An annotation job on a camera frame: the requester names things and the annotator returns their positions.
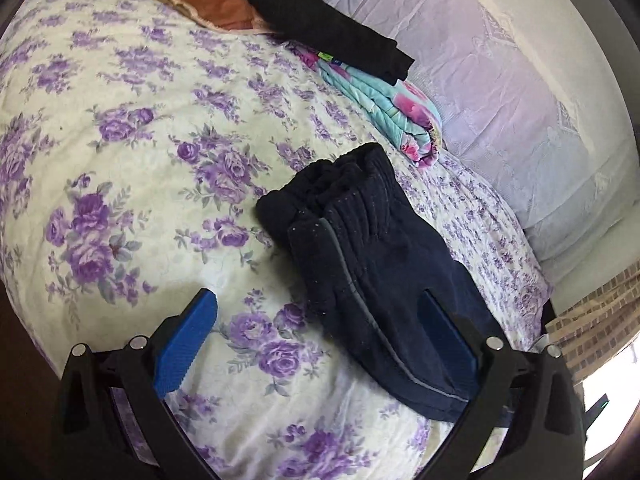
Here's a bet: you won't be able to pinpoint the white lace pillow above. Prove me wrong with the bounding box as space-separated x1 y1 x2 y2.
285 0 640 272

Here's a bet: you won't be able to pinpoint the window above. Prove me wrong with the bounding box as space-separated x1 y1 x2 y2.
575 345 640 463

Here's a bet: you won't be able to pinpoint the purple floral bed sheet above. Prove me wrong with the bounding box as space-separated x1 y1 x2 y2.
0 0 553 480

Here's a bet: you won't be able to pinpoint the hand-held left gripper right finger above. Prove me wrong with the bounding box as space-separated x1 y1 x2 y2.
419 290 587 480

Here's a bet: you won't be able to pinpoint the black folded garment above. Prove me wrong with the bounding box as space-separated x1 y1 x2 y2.
120 0 416 84

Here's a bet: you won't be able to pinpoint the teal floral folded quilt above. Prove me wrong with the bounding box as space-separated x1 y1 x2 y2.
290 45 444 172

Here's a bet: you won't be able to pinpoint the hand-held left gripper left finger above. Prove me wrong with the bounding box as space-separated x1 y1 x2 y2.
52 287 222 480

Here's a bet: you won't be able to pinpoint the beige brick-pattern curtain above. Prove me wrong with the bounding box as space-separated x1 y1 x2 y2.
545 262 640 386

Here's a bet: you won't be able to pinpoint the dark navy pants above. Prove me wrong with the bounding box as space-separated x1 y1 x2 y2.
256 142 506 423

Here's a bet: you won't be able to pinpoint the orange pink cloth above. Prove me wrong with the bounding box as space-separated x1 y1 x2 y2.
145 0 279 36

